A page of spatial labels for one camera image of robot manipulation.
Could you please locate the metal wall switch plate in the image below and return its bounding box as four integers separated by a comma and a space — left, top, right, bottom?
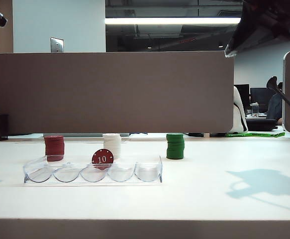
50, 37, 65, 53

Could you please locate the silver partition base rail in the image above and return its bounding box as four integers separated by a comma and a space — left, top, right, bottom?
43, 132, 130, 137

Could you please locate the white garment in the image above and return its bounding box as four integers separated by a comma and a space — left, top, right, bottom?
230, 86, 249, 133

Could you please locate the red ten poker chip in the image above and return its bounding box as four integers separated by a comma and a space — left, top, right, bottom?
91, 148, 115, 171

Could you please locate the seated person in blue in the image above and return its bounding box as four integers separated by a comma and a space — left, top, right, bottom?
266, 82, 284, 125

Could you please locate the wide brown desk partition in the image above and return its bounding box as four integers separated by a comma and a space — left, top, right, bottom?
0, 51, 235, 134

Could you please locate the red poker chip stack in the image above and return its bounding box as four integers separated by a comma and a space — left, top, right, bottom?
44, 135, 65, 162

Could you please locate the white poker chip stack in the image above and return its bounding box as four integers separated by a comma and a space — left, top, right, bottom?
102, 133, 122, 160

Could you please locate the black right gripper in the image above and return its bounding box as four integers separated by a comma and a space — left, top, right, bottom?
224, 0, 290, 58

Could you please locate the clear water bottle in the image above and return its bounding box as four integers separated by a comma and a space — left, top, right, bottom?
251, 102, 260, 118

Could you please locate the long ceiling light strip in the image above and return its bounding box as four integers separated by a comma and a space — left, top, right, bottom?
104, 17, 242, 25

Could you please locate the green poker chip stack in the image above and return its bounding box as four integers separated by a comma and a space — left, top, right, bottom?
166, 133, 185, 160

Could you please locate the clear plastic chip tray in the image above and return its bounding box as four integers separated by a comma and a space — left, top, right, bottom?
22, 155, 163, 184

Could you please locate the black computer monitor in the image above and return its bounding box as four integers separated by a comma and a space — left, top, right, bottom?
250, 87, 276, 106
234, 84, 250, 108

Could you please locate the black bag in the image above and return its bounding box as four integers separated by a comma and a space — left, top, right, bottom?
245, 119, 279, 131

